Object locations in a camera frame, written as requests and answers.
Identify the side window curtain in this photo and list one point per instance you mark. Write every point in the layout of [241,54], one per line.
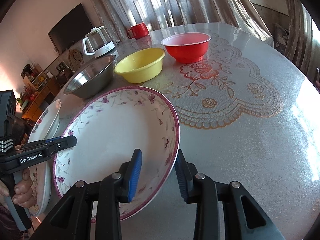
[302,47]

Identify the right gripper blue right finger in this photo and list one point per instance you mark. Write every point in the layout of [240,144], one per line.
[187,181]

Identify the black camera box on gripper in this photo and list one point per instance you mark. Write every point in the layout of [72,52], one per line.
[7,114]

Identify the purple floral rimmed plate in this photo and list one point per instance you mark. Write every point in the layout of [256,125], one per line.
[108,130]

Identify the white glass electric kettle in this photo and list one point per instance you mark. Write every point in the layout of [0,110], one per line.
[97,42]

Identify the white plate with pink roses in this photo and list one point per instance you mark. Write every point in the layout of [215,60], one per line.
[41,185]

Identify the orange wooden cabinet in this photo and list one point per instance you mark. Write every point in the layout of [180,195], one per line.
[42,100]

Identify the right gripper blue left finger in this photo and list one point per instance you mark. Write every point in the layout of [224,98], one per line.
[130,172]

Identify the red enamel mug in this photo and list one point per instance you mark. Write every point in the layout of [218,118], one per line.
[138,31]

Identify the person's left hand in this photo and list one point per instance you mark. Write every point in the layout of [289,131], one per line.
[23,192]

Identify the black wall television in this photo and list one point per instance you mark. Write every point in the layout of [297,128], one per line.
[70,29]

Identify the beige sheer curtain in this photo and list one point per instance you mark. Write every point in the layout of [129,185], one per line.
[119,15]

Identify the yellow plastic bowl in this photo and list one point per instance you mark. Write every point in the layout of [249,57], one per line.
[141,66]

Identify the small black speaker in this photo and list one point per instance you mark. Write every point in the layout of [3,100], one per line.
[64,74]

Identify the stainless steel bowl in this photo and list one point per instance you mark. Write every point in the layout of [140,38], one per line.
[91,78]

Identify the red plastic bowl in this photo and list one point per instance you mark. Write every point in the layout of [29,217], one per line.
[188,47]

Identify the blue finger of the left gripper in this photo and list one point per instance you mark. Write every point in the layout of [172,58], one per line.
[65,143]
[53,140]

